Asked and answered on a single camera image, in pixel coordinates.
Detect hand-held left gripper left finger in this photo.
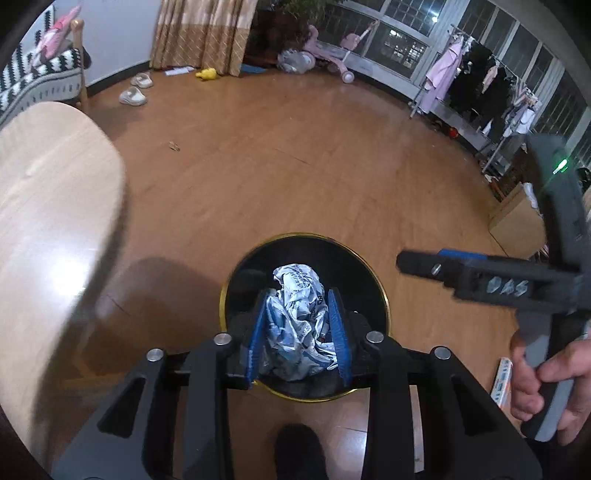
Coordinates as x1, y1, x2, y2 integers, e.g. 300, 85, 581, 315
53, 295, 271, 480

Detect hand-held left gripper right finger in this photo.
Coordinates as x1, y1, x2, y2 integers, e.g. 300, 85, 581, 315
327, 288, 542, 480

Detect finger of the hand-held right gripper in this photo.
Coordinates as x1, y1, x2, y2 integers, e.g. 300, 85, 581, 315
438, 248, 548, 266
396, 249, 468, 291

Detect blue printed paper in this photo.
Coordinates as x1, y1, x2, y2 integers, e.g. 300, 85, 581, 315
256, 264, 345, 381

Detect black gold-rimmed trash bin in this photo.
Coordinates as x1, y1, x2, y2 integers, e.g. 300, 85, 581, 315
219, 232, 391, 403

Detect person's right hand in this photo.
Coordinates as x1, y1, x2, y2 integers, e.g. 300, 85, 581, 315
510, 330, 591, 446

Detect cardboard box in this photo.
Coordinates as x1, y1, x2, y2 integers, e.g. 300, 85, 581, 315
488, 182, 548, 245

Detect metal clothes rack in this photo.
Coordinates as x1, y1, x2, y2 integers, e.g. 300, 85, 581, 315
409, 25, 541, 174

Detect white orange small box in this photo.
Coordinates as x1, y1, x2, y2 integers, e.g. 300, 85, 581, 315
492, 357, 513, 411

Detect person's dark shoe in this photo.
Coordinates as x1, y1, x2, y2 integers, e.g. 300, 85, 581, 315
274, 425, 328, 480

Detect white garment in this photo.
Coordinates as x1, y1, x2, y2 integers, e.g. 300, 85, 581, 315
503, 92, 539, 137

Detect black garments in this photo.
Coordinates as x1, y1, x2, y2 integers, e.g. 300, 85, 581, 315
448, 41, 509, 139

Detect lilac garment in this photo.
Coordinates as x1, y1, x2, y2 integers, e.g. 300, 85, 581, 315
422, 39, 465, 114

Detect large barred window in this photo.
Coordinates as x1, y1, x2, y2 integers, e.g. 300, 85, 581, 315
318, 0, 591, 162

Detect pink children's tricycle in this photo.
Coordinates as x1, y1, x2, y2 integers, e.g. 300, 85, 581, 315
302, 21, 379, 85

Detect white bulky toy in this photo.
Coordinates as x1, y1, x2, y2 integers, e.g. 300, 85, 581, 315
277, 48, 317, 75

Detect green potted plant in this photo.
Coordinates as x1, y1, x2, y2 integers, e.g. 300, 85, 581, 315
245, 0, 328, 65

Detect beige patterned curtain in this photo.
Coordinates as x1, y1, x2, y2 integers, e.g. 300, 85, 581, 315
150, 0, 259, 77

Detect wooden sofa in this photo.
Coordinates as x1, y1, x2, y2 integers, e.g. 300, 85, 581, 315
0, 9, 92, 125

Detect pink cartoon pillow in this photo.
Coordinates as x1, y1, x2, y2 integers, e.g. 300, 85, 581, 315
34, 4, 81, 63

